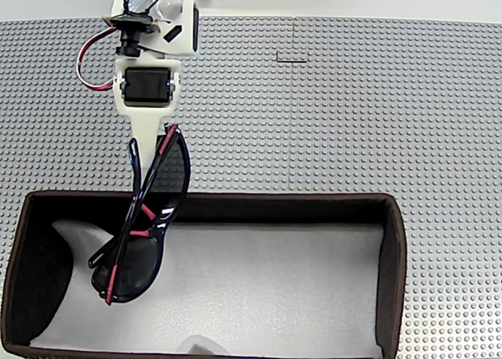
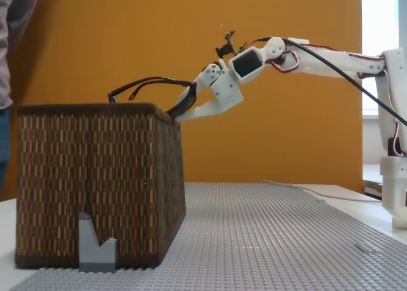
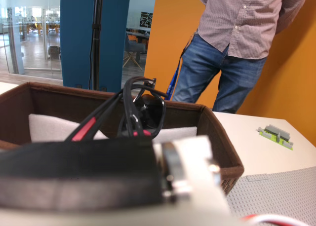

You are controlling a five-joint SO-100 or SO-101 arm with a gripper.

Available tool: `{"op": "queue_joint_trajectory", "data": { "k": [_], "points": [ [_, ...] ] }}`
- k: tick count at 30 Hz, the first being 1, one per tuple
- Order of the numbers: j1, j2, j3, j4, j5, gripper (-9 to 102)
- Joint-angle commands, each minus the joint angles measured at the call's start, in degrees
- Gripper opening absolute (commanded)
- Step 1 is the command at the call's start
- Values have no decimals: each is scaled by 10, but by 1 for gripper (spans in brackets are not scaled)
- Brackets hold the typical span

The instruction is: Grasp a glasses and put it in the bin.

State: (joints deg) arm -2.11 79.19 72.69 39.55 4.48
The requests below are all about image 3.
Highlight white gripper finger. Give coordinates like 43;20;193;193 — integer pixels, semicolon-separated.
152;135;222;197

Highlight black glasses with red pads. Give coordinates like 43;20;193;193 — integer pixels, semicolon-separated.
64;75;169;143

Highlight brown fabric bin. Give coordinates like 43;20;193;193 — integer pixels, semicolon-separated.
0;81;245;194

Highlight small grey flat plate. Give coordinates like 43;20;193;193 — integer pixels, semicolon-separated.
246;173;270;183

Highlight green and grey brick model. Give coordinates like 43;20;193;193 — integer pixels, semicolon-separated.
256;124;295;151

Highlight grey studded baseplate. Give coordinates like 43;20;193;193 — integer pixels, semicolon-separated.
226;165;316;226

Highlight grey chair with wooden legs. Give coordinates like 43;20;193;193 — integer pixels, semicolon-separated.
122;33;147;71

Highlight person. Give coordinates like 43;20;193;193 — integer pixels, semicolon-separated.
171;0;311;114

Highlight black circuit pattern poster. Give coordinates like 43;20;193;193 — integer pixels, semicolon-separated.
139;11;154;29

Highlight white foam pad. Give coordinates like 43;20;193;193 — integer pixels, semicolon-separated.
28;113;198;144

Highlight black pole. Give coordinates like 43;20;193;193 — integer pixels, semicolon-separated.
88;0;104;91

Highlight blue pillar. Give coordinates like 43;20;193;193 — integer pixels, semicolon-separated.
60;0;131;92

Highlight blue lanyard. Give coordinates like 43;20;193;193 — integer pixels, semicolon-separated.
164;30;199;101

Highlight red and white cable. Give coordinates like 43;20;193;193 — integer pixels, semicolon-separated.
240;213;308;226

